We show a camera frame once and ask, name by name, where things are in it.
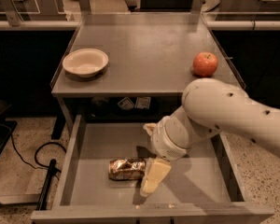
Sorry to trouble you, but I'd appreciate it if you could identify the white horizontal rail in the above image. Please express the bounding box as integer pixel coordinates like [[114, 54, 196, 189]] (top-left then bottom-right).
[[206, 21, 280, 31], [0, 21, 80, 31]]

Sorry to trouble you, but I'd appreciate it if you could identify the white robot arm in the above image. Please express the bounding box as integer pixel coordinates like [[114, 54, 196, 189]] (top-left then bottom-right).
[[140, 78, 280, 197]]

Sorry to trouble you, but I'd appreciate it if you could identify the white label card left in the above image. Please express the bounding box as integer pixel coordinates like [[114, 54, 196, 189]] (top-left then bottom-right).
[[118, 97, 134, 111]]

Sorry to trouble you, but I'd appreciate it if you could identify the white bowl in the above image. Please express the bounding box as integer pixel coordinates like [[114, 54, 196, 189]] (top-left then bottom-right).
[[63, 49, 109, 77]]

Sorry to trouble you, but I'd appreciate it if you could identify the red apple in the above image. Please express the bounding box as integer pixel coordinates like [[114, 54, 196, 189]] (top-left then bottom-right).
[[192, 51, 218, 77]]

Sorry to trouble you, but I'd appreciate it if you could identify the crushed orange metallic can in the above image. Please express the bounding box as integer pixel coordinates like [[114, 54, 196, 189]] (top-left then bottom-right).
[[108, 158, 146, 181]]

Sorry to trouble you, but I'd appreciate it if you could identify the grey open top drawer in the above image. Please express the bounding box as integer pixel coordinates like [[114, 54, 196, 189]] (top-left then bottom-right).
[[32, 116, 273, 224]]

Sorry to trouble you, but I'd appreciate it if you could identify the grey counter cabinet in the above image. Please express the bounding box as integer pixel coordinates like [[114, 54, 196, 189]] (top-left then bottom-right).
[[52, 13, 245, 128]]

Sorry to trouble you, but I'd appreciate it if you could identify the white label card right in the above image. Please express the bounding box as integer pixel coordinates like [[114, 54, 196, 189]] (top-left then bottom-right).
[[135, 97, 151, 109]]

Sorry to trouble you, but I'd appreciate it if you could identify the white horizontal rail left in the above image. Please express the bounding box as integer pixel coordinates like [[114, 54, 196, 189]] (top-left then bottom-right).
[[0, 21, 80, 31]]

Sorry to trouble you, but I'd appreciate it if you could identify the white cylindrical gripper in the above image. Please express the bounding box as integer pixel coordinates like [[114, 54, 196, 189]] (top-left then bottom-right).
[[140, 116, 191, 197]]

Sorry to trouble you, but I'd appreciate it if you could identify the white label card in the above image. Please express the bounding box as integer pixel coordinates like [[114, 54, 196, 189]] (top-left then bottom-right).
[[135, 97, 151, 109], [118, 97, 134, 111]]

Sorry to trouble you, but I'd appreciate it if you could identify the white horizontal rail right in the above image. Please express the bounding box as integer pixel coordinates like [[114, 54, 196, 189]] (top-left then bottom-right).
[[206, 21, 280, 31]]

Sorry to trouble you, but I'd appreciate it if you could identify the black floor cable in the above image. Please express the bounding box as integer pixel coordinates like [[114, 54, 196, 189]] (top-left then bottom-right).
[[0, 123, 68, 173]]

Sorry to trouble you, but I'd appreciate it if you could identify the black bar on floor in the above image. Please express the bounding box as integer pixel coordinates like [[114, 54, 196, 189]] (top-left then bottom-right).
[[36, 159, 56, 210]]

